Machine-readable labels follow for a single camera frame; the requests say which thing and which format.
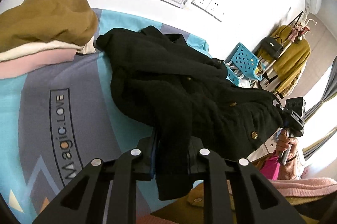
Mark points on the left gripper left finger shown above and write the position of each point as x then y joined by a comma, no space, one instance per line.
104,192

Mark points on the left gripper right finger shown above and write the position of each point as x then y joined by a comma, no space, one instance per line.
235,191

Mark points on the black coat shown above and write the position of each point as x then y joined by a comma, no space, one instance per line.
158,80

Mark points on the person's right hand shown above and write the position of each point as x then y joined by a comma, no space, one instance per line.
284,142

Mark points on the mustard hanging sweater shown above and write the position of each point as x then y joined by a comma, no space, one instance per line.
291,63

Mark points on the pink sweater sleeve left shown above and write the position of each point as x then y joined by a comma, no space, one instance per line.
312,198

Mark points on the black handbag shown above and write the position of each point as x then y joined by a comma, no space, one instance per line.
272,46

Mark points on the teal plastic basket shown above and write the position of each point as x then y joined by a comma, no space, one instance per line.
242,64

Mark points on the teal grey bed sheet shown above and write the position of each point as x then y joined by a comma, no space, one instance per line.
54,121

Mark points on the cream folded garment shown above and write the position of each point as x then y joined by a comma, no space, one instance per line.
36,47

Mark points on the pink folded garment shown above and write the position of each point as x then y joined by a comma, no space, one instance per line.
26,64

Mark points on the mustard folded garment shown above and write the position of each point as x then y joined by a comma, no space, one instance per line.
69,21

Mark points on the white wall socket panel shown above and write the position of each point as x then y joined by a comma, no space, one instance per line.
214,8

